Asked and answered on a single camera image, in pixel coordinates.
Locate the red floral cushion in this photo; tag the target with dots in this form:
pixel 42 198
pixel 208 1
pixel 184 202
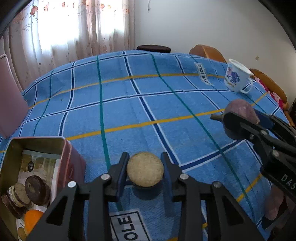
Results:
pixel 275 96

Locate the orange fruit in tin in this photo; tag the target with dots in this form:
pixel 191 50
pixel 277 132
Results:
pixel 30 220

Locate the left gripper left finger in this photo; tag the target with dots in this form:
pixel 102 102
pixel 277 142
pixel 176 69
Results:
pixel 106 188

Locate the dark round stool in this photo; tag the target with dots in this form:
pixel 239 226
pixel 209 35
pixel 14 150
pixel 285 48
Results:
pixel 154 48

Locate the large purple round fruit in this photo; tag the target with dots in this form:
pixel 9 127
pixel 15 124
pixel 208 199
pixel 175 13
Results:
pixel 235 112

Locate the floral sheer curtain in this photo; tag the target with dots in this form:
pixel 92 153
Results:
pixel 47 34

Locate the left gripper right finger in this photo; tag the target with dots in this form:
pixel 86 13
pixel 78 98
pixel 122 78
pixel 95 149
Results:
pixel 190 192

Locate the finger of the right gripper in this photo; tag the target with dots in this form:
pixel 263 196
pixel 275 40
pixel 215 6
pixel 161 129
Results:
pixel 265 120
pixel 242 127

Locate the pink metal tin box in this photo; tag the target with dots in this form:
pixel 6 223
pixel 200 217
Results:
pixel 72 168

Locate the dark brown mangosteen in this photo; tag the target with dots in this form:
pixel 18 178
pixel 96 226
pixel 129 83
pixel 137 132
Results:
pixel 37 190

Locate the cut purple yam slice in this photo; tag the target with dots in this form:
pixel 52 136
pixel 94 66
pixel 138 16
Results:
pixel 145 169

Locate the person right hand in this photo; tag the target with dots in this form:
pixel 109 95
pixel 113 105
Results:
pixel 275 203

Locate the paper leaflet in tin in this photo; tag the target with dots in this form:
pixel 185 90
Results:
pixel 44 165

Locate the pink plastic pitcher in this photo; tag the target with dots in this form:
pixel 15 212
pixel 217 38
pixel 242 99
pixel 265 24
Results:
pixel 13 107

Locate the dark purple passion fruit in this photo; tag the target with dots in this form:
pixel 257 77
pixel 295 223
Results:
pixel 17 212

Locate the kiwi in tin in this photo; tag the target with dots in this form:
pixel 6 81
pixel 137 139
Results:
pixel 21 234

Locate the white blue floral mug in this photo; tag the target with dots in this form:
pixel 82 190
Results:
pixel 238 78

